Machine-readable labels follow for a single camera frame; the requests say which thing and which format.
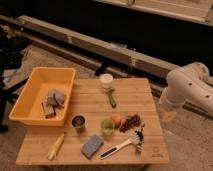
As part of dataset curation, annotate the yellow plastic bin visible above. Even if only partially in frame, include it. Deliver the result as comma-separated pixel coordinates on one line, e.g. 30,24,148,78
9,67,76,126

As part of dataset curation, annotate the green plastic cup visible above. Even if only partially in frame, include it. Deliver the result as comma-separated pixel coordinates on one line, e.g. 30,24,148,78
101,118,114,136

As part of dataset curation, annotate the red grape bunch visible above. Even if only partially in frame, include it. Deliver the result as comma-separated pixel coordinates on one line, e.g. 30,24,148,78
120,114,141,133

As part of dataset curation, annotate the wooden folding table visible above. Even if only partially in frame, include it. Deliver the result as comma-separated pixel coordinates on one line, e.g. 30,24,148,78
16,78,169,165

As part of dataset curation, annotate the blue grey sponge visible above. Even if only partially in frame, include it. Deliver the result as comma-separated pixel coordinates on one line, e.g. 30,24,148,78
81,134,104,159

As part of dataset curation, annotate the white cup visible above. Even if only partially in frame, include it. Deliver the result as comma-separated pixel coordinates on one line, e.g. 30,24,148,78
100,74,113,89

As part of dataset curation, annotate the white dish brush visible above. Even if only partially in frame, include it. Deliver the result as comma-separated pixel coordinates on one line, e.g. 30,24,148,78
100,131,138,159

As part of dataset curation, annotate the yellow banana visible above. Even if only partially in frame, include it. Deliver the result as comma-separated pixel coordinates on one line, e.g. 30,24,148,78
47,133,65,161

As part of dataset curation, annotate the metal cup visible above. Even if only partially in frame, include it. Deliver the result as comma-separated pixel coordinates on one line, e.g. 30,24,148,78
71,115,86,132

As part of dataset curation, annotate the black tripod stand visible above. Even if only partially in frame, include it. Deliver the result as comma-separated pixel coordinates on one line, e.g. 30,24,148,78
0,27,30,133

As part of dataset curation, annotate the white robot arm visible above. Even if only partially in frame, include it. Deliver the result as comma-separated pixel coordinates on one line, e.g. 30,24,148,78
159,62,213,116

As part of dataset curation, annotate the orange fruit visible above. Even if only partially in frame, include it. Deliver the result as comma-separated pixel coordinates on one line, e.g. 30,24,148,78
111,114,121,128

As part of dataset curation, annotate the wooden block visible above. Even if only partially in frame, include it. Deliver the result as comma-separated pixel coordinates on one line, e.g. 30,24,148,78
42,102,56,118

